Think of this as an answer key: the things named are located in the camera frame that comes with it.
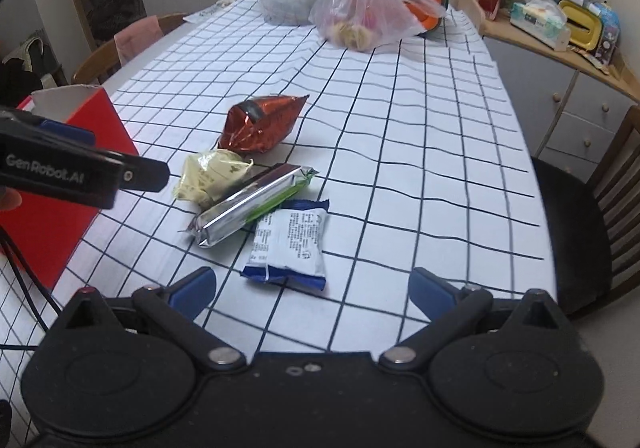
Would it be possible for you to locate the pink cloth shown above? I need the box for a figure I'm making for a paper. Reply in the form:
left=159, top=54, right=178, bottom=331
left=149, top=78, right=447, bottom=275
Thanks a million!
left=114, top=16, right=165, bottom=66

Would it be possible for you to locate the grey corner cabinet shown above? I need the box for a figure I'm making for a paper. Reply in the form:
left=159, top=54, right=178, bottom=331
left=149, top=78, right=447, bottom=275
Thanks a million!
left=482, top=18, right=640, bottom=164

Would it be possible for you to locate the person's left hand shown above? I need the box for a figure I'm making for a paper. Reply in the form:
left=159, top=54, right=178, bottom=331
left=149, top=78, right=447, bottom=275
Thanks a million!
left=0, top=189, right=23, bottom=214

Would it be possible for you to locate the wooden chair with cloth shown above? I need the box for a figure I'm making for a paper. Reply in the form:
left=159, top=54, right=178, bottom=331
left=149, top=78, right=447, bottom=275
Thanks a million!
left=72, top=13, right=191, bottom=85

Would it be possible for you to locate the pale yellow snack packet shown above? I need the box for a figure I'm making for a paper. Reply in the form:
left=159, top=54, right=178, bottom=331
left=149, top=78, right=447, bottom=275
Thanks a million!
left=172, top=149, right=255, bottom=208

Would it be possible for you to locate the red-brown foil snack packet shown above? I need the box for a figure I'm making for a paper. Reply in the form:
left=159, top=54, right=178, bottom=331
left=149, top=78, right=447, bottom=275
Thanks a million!
left=218, top=94, right=310, bottom=154

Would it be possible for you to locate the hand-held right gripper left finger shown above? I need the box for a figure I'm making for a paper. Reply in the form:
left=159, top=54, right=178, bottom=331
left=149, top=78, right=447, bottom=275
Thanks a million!
left=60, top=266, right=248, bottom=371

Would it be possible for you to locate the light wooden desk rack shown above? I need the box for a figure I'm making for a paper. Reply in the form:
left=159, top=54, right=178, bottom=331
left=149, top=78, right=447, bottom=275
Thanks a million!
left=456, top=0, right=487, bottom=34

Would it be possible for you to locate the blue and white snack packet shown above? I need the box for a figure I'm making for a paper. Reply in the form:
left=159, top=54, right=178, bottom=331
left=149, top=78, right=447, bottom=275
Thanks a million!
left=241, top=199, right=330, bottom=291

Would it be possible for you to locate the white tote bag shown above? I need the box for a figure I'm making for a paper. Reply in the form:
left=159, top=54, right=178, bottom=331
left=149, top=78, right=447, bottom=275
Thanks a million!
left=2, top=33, right=56, bottom=79

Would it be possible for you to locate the tissue pack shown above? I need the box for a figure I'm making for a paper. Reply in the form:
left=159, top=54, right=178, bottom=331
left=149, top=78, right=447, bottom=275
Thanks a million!
left=510, top=0, right=571, bottom=52

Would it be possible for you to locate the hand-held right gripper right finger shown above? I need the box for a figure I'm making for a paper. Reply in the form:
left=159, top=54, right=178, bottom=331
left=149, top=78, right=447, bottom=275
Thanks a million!
left=378, top=266, right=568, bottom=371

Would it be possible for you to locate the paper leaflet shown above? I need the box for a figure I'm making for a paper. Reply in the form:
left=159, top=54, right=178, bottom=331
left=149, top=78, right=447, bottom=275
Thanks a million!
left=182, top=0, right=236, bottom=24

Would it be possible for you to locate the silver foil biscuit packet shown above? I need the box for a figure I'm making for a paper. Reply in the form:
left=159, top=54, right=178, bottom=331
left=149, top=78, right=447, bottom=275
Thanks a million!
left=187, top=164, right=319, bottom=248

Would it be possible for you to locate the dark wooden slatted chair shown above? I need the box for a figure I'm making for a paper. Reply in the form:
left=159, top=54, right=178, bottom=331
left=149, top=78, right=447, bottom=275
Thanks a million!
left=530, top=104, right=640, bottom=319

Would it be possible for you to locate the yellow box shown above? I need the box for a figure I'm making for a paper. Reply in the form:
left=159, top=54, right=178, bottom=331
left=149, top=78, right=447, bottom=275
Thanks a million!
left=557, top=0, right=603, bottom=52

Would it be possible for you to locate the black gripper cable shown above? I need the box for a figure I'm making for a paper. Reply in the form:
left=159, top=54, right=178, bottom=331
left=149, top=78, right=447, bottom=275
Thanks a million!
left=0, top=223, right=63, bottom=354

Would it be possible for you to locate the clear bag with pastries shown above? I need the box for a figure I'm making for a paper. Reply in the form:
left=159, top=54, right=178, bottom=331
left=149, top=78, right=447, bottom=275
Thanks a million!
left=309, top=0, right=448, bottom=52

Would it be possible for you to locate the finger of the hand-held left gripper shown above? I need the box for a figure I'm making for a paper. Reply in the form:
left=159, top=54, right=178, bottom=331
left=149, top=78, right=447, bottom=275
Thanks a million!
left=116, top=155, right=171, bottom=192
left=39, top=118, right=97, bottom=148

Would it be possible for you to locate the blue patterned box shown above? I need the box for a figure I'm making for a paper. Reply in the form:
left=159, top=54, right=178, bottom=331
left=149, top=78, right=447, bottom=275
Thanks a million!
left=597, top=3, right=622, bottom=64

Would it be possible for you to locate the red cardboard box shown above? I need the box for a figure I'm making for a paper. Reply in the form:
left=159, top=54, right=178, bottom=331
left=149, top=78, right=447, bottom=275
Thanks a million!
left=0, top=84, right=141, bottom=291

